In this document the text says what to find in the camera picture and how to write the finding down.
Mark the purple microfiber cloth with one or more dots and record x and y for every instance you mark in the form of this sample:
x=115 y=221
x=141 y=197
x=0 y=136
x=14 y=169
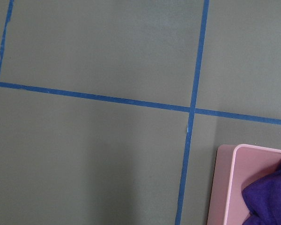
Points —
x=263 y=200

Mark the pink plastic bin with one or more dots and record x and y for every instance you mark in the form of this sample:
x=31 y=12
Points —
x=236 y=167

